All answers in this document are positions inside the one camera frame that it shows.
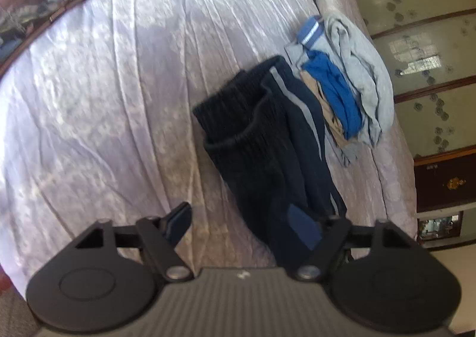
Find grey folded garment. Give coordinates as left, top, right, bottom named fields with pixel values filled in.
left=285, top=12, right=394, bottom=166

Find bright blue folded garment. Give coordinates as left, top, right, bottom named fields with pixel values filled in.
left=303, top=51, right=362, bottom=139

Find floral glass wardrobe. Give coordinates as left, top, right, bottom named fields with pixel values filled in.
left=357, top=0, right=476, bottom=158

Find white textured bedspread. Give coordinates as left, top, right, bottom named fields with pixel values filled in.
left=0, top=0, right=420, bottom=300

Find navy blue striped pants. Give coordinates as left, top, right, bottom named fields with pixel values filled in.
left=193, top=56, right=347, bottom=270

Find dark wooden cabinet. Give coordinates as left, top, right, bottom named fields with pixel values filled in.
left=414, top=146, right=475, bottom=251

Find tan folded garment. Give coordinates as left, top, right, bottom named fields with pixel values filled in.
left=299, top=70, right=351, bottom=148

